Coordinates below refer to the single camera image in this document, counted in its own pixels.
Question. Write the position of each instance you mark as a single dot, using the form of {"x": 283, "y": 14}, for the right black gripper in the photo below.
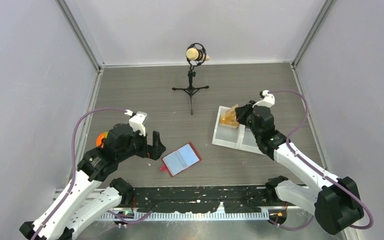
{"x": 241, "y": 112}

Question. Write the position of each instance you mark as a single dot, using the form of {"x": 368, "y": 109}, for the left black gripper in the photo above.
{"x": 153, "y": 151}

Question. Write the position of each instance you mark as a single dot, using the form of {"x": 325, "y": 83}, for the orange credit card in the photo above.
{"x": 229, "y": 118}

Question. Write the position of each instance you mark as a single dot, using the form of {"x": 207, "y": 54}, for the red card holder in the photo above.
{"x": 181, "y": 159}

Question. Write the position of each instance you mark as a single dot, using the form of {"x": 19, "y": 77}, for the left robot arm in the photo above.
{"x": 68, "y": 216}

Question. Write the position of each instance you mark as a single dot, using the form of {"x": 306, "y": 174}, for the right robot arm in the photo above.
{"x": 333, "y": 202}

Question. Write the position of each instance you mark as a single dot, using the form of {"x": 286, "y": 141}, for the white two-compartment tray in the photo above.
{"x": 240, "y": 138}

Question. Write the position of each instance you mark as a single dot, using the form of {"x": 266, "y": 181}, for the orange curved plastic piece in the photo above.
{"x": 100, "y": 140}

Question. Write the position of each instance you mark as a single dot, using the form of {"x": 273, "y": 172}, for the black microphone tripod stand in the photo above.
{"x": 190, "y": 90}

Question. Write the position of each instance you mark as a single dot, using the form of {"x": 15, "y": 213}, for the beige microphone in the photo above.
{"x": 198, "y": 55}

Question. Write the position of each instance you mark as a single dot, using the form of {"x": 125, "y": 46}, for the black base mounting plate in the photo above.
{"x": 200, "y": 199}

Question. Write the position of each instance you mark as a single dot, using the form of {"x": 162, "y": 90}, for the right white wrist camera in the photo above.
{"x": 266, "y": 99}

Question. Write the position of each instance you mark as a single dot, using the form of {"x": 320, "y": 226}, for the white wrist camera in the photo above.
{"x": 137, "y": 121}
{"x": 266, "y": 99}

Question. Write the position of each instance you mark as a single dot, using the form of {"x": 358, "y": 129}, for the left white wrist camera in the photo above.
{"x": 137, "y": 121}

